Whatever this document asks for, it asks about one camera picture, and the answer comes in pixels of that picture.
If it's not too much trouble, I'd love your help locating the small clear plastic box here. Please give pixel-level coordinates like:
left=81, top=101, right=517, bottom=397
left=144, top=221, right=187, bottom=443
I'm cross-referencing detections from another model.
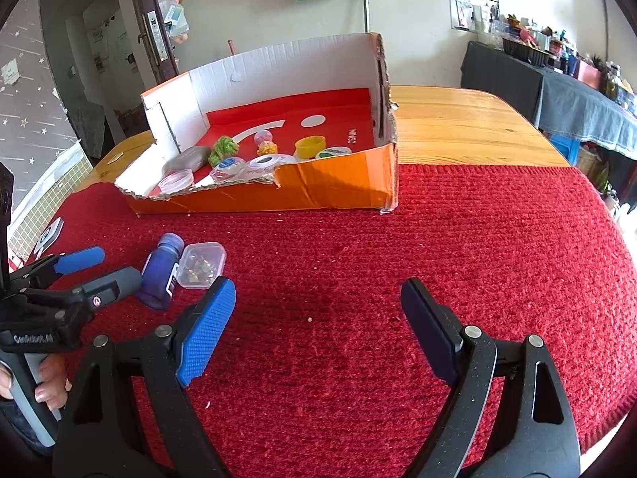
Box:
left=174, top=241, right=228, bottom=291

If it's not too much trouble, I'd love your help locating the orange cardboard box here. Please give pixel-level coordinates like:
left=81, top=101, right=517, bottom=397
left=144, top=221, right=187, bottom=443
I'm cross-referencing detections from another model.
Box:
left=113, top=32, right=400, bottom=216

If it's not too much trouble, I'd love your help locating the pink round toy camera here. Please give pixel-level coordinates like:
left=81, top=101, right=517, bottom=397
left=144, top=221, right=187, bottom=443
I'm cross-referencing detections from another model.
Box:
left=246, top=154, right=297, bottom=172

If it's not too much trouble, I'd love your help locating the yellow plastic lid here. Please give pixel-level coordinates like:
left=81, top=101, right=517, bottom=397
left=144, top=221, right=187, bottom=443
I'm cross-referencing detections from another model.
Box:
left=294, top=136, right=328, bottom=161

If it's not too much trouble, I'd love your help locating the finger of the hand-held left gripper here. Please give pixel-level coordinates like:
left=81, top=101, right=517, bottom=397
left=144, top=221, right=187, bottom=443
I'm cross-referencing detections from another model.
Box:
left=9, top=246, right=107, bottom=290
left=21, top=266, right=143, bottom=313

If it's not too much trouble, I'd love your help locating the brown door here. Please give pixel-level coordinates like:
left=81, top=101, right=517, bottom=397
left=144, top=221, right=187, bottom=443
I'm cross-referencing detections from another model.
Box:
left=125, top=0, right=181, bottom=88

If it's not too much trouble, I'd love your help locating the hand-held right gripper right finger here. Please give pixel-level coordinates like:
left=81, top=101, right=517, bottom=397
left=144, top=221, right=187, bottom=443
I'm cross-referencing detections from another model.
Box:
left=401, top=278, right=582, bottom=478

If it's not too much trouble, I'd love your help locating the green and white lid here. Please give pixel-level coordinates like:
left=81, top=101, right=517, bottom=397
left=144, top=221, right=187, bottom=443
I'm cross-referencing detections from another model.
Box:
left=313, top=146, right=354, bottom=161

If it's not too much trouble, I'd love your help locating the wire rack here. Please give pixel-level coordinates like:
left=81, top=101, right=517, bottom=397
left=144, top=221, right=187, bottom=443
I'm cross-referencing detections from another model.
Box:
left=453, top=0, right=500, bottom=31

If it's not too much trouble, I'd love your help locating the person's left hand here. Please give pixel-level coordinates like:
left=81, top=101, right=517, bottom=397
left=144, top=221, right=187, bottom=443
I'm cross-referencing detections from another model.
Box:
left=0, top=355, right=71, bottom=412

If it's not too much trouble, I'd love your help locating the clear blue-label container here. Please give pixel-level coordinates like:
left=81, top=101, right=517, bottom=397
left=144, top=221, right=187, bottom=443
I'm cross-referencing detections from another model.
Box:
left=209, top=156, right=250, bottom=186

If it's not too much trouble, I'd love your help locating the green toy figure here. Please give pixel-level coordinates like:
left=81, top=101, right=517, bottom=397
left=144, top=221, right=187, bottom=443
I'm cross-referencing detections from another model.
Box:
left=207, top=135, right=239, bottom=168

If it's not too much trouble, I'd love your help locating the small pink clear dish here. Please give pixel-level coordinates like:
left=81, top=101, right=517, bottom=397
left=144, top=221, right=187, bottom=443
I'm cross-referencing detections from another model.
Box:
left=158, top=168, right=195, bottom=194

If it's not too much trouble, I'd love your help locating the clutter of small items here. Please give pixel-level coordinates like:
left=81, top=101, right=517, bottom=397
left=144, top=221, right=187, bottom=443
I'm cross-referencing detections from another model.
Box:
left=498, top=12, right=637, bottom=110

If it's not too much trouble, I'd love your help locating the pink dotted doll figure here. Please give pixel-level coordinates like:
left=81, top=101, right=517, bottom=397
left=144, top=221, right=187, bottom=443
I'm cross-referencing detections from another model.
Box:
left=253, top=129, right=279, bottom=157

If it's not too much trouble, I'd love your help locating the black tray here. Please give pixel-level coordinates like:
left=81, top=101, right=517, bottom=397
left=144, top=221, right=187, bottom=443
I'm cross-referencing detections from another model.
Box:
left=502, top=37, right=554, bottom=68

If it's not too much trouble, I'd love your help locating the red knitted blanket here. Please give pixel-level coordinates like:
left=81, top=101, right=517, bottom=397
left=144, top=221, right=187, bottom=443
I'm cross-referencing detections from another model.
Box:
left=20, top=163, right=637, bottom=478

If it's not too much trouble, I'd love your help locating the side table with dark cloth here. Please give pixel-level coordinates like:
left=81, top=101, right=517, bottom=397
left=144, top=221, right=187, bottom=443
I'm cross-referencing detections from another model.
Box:
left=460, top=41, right=637, bottom=200

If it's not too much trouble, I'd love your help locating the brown pouch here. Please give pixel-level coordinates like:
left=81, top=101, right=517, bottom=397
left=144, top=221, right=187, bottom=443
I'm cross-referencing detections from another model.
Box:
left=161, top=145, right=211, bottom=178

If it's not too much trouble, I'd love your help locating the starry grey curtain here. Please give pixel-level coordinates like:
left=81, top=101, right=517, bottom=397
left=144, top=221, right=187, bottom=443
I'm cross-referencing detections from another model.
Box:
left=0, top=0, right=83, bottom=180

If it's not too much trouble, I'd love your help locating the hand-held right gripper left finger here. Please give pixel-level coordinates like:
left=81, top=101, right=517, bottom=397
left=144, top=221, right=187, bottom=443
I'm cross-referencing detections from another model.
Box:
left=52, top=277, right=236, bottom=478

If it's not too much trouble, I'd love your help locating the blue bottle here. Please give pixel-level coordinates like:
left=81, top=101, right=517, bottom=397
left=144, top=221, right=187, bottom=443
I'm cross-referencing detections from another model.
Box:
left=135, top=232, right=185, bottom=310

